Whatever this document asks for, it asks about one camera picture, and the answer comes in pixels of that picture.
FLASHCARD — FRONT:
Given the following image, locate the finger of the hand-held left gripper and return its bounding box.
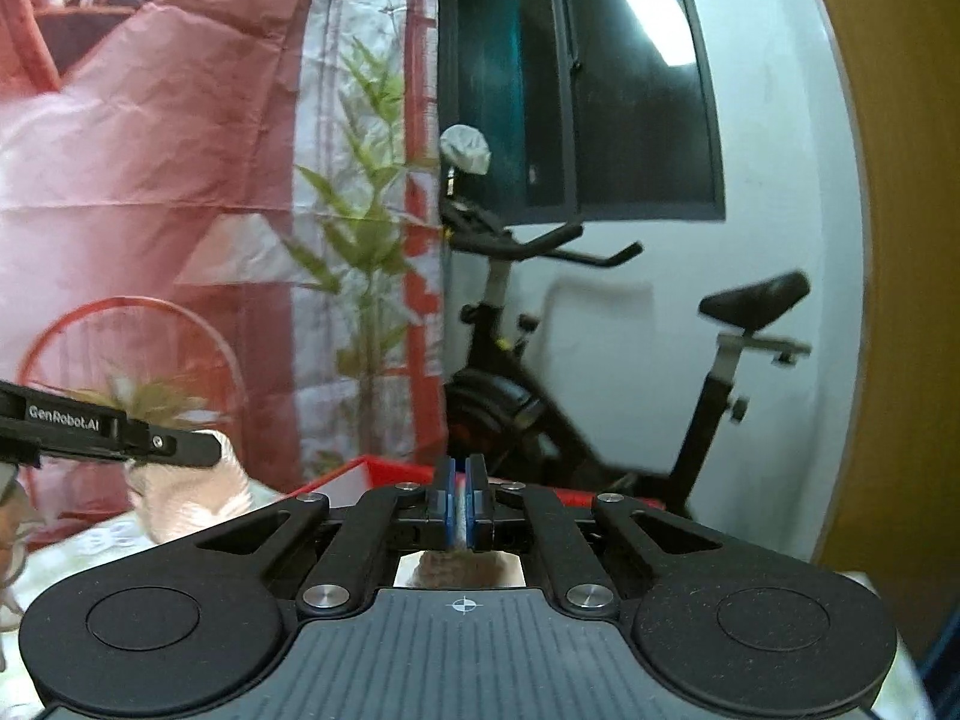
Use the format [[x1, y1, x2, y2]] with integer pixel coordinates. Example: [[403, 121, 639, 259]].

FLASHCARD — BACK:
[[124, 416, 224, 466]]

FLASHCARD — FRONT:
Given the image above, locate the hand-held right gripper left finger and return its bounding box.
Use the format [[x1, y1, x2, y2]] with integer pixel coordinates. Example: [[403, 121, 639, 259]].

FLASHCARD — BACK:
[[187, 456, 458, 616]]

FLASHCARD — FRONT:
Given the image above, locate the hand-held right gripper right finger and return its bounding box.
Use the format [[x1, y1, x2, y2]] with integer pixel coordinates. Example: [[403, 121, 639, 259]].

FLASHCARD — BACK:
[[465, 454, 740, 616]]

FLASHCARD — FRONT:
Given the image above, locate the pale pink ribbed cloth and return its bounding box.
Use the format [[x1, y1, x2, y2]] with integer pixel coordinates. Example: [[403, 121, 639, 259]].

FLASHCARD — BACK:
[[124, 431, 254, 542]]

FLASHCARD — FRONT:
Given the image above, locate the brown soft object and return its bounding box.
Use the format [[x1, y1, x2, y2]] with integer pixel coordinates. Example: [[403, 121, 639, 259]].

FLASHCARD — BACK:
[[416, 549, 505, 587]]

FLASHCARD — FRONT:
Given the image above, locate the red cardboard box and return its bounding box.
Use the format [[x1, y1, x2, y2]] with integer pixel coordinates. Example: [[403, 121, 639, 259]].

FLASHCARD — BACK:
[[300, 454, 665, 590]]

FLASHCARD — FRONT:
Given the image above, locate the black exercise bike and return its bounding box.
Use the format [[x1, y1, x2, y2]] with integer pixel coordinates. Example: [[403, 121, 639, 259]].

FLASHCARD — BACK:
[[439, 195, 815, 518]]

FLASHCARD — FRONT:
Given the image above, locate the green checkered tablecloth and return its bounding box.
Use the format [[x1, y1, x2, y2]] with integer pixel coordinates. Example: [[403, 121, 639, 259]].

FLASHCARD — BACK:
[[0, 480, 931, 720]]

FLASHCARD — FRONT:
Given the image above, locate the white crumpled cloth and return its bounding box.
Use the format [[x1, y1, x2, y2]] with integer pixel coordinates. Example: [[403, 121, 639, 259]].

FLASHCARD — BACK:
[[439, 124, 492, 173]]

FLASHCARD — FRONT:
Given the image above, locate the dark framed window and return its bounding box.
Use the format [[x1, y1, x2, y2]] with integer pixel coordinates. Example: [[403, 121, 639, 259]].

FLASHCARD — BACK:
[[439, 0, 727, 227]]

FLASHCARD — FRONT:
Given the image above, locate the wooden door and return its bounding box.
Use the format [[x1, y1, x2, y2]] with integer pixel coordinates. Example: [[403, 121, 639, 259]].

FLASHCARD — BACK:
[[795, 0, 960, 661]]

